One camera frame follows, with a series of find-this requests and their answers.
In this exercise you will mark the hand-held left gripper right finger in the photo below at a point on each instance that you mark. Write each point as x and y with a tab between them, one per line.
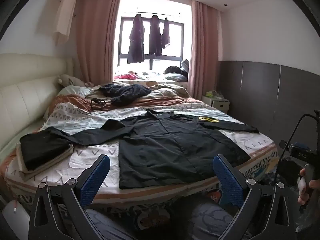
226	180

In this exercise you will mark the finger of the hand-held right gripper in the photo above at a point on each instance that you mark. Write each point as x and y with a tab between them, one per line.
285	144

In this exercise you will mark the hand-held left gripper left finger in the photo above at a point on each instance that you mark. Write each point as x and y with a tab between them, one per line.
96	177

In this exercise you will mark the black shirt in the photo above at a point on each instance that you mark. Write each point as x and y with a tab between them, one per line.
162	150

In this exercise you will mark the person's right hand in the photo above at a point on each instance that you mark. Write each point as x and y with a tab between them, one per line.
314	184

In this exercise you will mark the dark cloth pile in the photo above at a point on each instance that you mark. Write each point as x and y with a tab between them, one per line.
287	166

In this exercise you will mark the bed with patterned sheet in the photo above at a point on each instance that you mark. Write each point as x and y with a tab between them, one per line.
95	152

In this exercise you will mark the person's left leg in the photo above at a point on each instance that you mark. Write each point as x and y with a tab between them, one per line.
112	225

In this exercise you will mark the folded beige garment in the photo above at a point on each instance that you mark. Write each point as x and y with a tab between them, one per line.
37	173

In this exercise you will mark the folded black garment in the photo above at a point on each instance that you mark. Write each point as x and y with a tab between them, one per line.
42	150

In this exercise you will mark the white nightstand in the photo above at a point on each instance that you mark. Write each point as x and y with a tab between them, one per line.
220	105

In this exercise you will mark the clear plastic bag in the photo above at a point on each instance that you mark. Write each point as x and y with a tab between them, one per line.
218	94

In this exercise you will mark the green packet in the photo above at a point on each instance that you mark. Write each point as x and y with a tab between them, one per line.
209	94

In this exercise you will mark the white pillow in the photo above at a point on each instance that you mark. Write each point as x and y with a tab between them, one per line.
72	90

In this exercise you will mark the dark knit sweater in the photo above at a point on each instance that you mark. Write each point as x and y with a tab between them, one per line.
125	91

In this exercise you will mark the beige plush toy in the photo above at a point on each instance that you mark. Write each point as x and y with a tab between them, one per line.
70	80

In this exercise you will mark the pink cloth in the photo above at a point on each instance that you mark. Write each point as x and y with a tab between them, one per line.
125	76

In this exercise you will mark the cream padded headboard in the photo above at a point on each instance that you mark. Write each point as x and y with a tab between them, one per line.
25	97

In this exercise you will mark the brown and beige duvet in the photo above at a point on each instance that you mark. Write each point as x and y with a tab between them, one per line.
162	92

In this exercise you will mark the grey pillow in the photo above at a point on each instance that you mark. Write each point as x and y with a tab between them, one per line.
175	77

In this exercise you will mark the pink curtain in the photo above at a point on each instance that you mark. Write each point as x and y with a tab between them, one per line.
97	42
205	55

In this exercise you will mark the grey cushion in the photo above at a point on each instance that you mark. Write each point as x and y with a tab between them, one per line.
185	65

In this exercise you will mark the black bag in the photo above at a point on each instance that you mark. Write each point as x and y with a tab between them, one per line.
173	69

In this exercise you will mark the long dark hanging coat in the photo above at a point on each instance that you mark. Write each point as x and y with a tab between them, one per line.
136	42

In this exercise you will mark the dark hanging jacket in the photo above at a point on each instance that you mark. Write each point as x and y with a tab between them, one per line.
155	37

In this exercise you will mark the small dark hanging garment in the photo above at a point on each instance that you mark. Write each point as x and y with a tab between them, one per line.
165	36

